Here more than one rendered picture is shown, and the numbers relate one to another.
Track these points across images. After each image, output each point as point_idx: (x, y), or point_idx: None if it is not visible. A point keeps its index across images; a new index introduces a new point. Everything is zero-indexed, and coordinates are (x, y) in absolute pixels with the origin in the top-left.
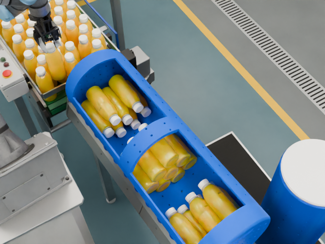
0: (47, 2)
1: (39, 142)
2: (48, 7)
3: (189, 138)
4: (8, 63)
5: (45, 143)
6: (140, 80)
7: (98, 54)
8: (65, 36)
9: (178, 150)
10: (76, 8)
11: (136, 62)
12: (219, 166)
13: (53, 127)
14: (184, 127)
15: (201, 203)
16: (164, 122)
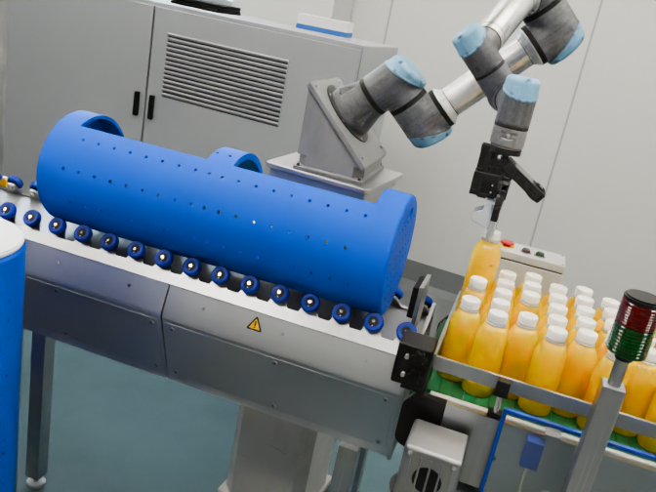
0: (497, 124)
1: (334, 113)
2: (495, 134)
3: (185, 156)
4: (526, 253)
5: (322, 97)
6: (311, 197)
7: (399, 195)
8: (544, 325)
9: None
10: (605, 361)
11: (395, 356)
12: (129, 149)
13: None
14: (202, 172)
15: None
16: (231, 156)
